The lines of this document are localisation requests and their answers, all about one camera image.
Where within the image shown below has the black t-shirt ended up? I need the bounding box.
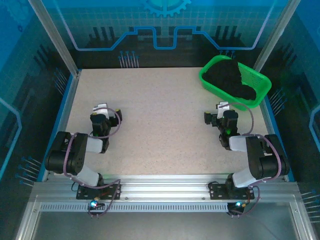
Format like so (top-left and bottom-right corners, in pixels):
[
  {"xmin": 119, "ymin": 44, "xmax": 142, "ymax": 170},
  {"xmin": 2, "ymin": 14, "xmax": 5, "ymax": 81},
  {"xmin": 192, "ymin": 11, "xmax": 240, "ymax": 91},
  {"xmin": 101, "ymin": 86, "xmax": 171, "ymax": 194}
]
[{"xmin": 201, "ymin": 58, "xmax": 258, "ymax": 101}]

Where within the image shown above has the green plastic basket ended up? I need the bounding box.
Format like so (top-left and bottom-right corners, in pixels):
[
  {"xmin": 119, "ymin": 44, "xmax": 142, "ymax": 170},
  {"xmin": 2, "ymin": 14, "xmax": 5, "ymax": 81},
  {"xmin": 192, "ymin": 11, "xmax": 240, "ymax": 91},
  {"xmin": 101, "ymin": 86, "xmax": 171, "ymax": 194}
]
[{"xmin": 198, "ymin": 55, "xmax": 273, "ymax": 110}]

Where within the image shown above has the small lit circuit board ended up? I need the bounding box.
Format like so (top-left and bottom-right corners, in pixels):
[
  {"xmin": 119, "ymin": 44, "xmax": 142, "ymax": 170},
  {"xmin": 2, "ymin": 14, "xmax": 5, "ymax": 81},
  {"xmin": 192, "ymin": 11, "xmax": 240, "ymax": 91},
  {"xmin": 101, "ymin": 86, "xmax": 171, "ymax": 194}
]
[
  {"xmin": 87, "ymin": 198, "xmax": 106, "ymax": 211},
  {"xmin": 226, "ymin": 201, "xmax": 247, "ymax": 212}
]

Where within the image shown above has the grey metal panel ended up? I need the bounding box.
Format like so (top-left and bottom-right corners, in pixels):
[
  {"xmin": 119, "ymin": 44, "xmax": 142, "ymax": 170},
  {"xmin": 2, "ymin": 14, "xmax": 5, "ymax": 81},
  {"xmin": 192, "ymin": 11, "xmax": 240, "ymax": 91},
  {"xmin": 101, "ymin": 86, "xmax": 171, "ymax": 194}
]
[{"xmin": 32, "ymin": 211, "xmax": 301, "ymax": 240}]

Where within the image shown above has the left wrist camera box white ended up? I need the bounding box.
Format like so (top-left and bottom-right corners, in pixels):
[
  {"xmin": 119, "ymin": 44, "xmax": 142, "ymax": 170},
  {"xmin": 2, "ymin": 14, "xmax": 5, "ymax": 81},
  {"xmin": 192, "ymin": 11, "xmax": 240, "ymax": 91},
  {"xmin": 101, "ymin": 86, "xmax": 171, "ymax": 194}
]
[{"xmin": 92, "ymin": 102, "xmax": 111, "ymax": 118}]

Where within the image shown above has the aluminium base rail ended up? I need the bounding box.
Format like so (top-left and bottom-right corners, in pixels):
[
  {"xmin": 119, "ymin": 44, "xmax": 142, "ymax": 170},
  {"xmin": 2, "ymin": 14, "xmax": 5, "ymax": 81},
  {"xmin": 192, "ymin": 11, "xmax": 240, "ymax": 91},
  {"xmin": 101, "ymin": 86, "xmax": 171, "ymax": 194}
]
[{"xmin": 31, "ymin": 174, "xmax": 302, "ymax": 204}]

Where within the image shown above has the aluminium frame post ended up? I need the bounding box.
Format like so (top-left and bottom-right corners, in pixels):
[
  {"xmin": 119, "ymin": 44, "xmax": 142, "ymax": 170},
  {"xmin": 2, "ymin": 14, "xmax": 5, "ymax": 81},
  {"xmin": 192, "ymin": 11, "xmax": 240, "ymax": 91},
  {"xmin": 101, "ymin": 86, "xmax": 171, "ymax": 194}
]
[
  {"xmin": 27, "ymin": 0, "xmax": 83, "ymax": 79},
  {"xmin": 251, "ymin": 0, "xmax": 302, "ymax": 73}
]

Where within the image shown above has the slotted cable duct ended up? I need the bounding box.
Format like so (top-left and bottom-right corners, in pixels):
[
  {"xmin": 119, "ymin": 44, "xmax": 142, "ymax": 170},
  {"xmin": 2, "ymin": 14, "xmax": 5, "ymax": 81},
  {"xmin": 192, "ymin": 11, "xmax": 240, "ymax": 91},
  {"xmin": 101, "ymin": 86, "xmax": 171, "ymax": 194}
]
[{"xmin": 39, "ymin": 202, "xmax": 230, "ymax": 214}]

